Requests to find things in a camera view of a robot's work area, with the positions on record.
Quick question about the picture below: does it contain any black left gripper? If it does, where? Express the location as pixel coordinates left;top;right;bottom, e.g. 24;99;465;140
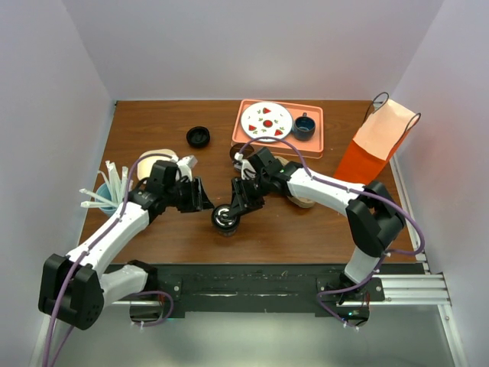
164;177;214;213

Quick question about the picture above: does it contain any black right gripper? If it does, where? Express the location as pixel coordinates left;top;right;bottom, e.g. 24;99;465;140
229;174;271;219

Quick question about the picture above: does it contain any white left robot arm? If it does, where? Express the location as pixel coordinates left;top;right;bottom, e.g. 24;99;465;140
38;155;213;330

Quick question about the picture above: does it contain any beige pulp cup carrier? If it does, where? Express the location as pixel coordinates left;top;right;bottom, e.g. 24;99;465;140
275;156;315;209

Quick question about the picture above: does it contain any cream square bowl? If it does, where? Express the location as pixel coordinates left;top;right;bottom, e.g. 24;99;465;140
137;148;179;180

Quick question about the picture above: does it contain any white watermelon pattern plate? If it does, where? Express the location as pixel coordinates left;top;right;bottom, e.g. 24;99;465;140
240;102;293;142

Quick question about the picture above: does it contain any pink serving tray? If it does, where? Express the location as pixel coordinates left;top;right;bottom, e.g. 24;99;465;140
231;99;324;159

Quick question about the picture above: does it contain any light blue straw cup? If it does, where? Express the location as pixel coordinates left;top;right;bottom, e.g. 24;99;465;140
96;183;125;216

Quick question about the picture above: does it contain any dark blue ceramic mug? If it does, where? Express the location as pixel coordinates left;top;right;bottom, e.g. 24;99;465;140
292;112;316;141

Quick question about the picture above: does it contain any orange paper bag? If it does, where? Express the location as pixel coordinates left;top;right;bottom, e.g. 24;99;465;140
333;92;421;184

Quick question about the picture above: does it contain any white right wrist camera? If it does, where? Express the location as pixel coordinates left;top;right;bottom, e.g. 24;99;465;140
233;152;256;180

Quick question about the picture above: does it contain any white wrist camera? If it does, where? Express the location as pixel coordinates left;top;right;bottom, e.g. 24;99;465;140
176;154;198;182
233;152;256;180

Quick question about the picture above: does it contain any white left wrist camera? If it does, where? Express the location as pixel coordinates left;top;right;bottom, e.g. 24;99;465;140
176;154;198;182

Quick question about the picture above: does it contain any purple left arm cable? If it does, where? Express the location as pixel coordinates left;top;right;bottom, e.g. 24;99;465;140
40;152;183;367

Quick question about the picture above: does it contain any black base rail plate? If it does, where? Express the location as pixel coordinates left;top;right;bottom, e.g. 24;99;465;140
113;262;386;320

